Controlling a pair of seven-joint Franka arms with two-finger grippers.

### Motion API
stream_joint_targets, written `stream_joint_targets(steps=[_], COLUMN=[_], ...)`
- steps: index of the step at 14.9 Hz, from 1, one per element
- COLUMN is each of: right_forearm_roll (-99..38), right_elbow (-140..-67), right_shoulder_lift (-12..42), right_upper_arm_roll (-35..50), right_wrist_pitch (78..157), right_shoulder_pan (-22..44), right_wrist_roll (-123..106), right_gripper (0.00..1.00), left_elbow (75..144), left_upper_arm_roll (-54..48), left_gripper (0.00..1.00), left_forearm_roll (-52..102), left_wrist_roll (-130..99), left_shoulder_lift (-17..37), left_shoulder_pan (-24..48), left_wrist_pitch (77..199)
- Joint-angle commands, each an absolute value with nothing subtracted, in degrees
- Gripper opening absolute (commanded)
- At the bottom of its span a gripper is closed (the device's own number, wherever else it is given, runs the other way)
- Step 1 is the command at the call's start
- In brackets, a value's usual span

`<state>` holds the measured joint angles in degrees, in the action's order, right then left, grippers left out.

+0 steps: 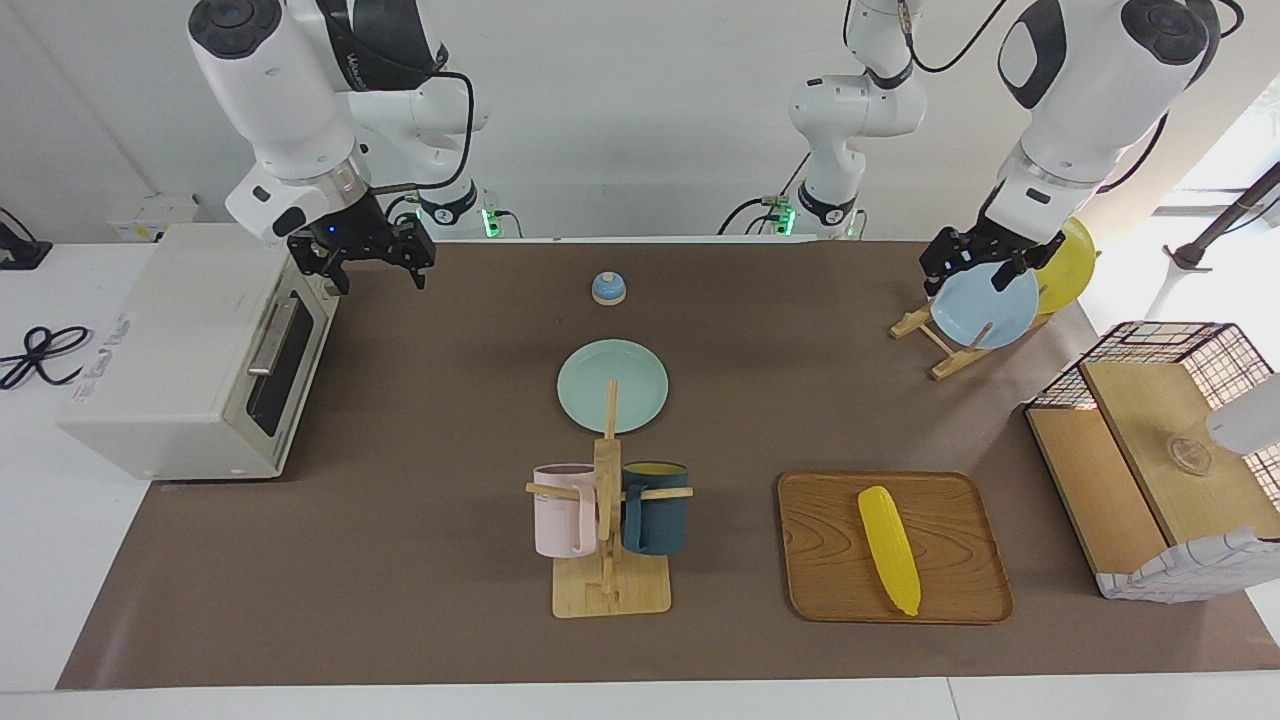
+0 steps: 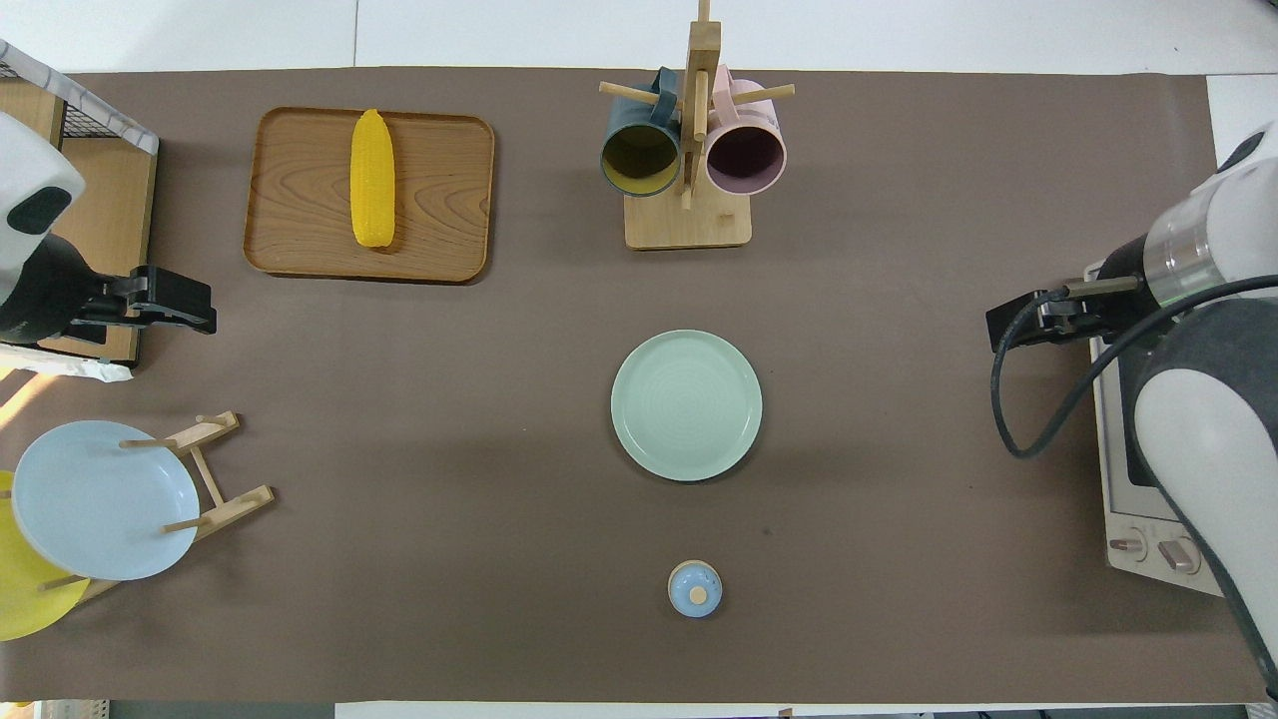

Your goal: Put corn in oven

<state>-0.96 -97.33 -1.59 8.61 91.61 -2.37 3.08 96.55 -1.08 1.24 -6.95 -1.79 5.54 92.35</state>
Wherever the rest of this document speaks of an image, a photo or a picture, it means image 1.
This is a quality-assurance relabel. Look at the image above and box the white toaster oven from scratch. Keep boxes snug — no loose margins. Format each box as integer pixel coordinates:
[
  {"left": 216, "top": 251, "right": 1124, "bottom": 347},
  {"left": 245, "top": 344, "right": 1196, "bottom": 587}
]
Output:
[{"left": 57, "top": 222, "right": 341, "bottom": 483}]

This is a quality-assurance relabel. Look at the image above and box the mint green plate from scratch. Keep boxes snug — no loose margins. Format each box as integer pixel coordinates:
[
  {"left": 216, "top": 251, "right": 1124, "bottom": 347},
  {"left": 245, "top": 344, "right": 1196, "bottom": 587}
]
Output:
[{"left": 557, "top": 339, "right": 669, "bottom": 435}]

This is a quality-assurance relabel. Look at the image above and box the yellow corn cob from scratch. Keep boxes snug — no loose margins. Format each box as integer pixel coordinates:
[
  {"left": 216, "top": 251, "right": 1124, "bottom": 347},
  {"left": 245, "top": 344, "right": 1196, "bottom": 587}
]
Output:
[{"left": 857, "top": 486, "right": 921, "bottom": 618}]

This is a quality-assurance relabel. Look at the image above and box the light blue plate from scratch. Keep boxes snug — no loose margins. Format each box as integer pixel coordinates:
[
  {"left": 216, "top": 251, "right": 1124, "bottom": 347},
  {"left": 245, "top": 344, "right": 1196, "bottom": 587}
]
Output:
[{"left": 930, "top": 262, "right": 1041, "bottom": 351}]

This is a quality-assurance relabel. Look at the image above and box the yellow plate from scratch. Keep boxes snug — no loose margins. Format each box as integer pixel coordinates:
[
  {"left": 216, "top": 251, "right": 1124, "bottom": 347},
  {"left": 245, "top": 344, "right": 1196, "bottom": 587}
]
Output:
[{"left": 1035, "top": 217, "right": 1098, "bottom": 316}]

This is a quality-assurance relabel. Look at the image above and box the wooden plate rack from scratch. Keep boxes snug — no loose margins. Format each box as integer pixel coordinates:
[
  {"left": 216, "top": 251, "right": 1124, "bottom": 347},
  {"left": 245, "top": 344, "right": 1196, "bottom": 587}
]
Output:
[{"left": 890, "top": 305, "right": 1051, "bottom": 382}]

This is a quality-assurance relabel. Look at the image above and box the white power strip box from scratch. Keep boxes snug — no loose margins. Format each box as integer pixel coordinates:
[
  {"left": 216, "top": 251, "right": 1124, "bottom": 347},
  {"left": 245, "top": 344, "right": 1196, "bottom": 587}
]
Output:
[{"left": 108, "top": 193, "right": 201, "bottom": 244}]

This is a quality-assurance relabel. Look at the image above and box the black stand pole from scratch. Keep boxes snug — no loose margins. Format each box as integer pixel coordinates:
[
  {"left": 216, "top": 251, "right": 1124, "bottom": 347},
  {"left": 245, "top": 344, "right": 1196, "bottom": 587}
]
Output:
[{"left": 1163, "top": 160, "right": 1280, "bottom": 271}]

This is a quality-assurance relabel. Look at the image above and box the small clear glass dish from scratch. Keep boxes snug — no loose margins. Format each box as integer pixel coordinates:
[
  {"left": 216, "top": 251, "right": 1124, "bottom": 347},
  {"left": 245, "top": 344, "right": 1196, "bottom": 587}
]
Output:
[{"left": 1167, "top": 435, "right": 1213, "bottom": 476}]

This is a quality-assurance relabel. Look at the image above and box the pink mug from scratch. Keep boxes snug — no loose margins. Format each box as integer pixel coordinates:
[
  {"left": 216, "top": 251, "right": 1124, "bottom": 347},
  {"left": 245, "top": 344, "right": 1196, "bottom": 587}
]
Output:
[{"left": 532, "top": 463, "right": 601, "bottom": 559}]

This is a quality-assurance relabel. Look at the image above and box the wooden serving tray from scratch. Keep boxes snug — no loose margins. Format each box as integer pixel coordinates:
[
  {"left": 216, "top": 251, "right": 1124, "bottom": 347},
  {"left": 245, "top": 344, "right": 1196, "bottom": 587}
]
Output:
[{"left": 777, "top": 470, "right": 1015, "bottom": 626}]

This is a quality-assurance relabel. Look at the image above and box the white rounded device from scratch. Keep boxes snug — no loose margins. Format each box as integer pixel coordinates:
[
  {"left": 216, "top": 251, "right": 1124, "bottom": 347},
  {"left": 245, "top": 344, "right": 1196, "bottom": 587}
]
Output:
[{"left": 1205, "top": 373, "right": 1280, "bottom": 456}]

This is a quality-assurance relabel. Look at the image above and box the brown table mat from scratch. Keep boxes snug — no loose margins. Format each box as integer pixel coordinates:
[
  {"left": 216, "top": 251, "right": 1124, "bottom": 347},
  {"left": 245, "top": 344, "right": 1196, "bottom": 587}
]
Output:
[{"left": 55, "top": 240, "right": 1280, "bottom": 691}]

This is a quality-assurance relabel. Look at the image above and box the dark teal mug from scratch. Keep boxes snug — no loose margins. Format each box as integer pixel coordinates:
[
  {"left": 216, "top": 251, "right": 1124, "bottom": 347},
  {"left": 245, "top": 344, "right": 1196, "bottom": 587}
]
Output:
[{"left": 620, "top": 461, "right": 690, "bottom": 557}]

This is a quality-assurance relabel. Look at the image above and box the wooden mug rack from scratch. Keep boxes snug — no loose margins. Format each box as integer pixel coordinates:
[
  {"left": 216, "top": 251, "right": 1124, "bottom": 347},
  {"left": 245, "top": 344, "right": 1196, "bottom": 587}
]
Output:
[{"left": 525, "top": 378, "right": 695, "bottom": 619}]

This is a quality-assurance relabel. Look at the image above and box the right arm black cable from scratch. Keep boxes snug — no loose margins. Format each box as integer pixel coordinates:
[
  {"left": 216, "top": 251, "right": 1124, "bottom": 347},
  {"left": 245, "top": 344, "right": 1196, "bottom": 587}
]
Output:
[{"left": 345, "top": 65, "right": 477, "bottom": 216}]

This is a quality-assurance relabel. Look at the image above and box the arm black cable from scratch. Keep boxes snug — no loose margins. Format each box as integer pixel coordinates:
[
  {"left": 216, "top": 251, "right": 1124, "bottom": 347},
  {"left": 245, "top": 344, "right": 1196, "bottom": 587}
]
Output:
[
  {"left": 905, "top": 0, "right": 1246, "bottom": 216},
  {"left": 345, "top": 65, "right": 477, "bottom": 216}
]

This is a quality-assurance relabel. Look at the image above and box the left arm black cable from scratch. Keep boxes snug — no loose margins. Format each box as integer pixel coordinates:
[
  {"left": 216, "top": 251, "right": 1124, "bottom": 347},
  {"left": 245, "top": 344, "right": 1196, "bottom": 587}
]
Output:
[{"left": 905, "top": 0, "right": 1246, "bottom": 216}]

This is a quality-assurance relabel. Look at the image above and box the wire and wood shelf basket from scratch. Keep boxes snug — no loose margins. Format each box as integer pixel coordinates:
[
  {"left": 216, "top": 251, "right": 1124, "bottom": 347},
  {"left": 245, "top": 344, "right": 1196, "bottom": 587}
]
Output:
[{"left": 1024, "top": 321, "right": 1280, "bottom": 603}]

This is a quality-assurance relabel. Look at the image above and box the black base cable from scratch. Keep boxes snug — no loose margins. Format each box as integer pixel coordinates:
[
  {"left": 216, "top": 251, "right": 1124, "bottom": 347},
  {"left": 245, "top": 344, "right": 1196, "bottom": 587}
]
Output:
[{"left": 718, "top": 150, "right": 813, "bottom": 237}]

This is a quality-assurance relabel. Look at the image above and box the coiled black cable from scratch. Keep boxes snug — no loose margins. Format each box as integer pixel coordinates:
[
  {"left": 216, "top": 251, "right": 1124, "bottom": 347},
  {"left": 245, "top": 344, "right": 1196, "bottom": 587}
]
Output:
[{"left": 0, "top": 325, "right": 93, "bottom": 391}]

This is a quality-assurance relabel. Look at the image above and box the black clamp mount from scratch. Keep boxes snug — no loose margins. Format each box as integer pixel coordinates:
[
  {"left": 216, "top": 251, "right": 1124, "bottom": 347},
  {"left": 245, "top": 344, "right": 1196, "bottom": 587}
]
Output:
[{"left": 0, "top": 207, "right": 53, "bottom": 271}]

